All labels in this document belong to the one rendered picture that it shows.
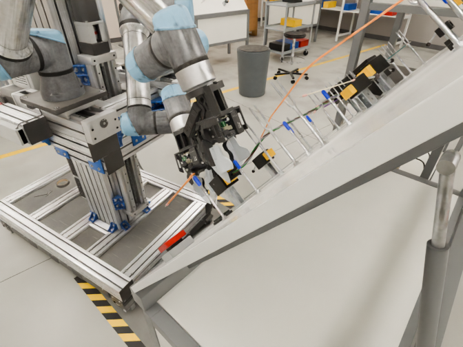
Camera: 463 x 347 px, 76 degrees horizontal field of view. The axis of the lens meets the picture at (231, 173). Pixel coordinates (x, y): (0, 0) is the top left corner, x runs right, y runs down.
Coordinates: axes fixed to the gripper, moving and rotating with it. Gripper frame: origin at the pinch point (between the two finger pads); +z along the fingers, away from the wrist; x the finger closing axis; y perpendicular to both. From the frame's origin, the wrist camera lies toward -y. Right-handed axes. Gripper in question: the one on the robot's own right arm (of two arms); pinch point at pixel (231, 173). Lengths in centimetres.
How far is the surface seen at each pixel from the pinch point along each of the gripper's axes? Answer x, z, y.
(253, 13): 594, -153, -471
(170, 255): -21.7, 6.4, 1.1
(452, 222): 70, 58, 18
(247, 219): -23.0, -5.9, 31.5
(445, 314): 12, 40, 32
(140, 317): -18, 75, -106
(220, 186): -2.3, 2.1, -2.8
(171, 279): -16.7, 24.8, -24.2
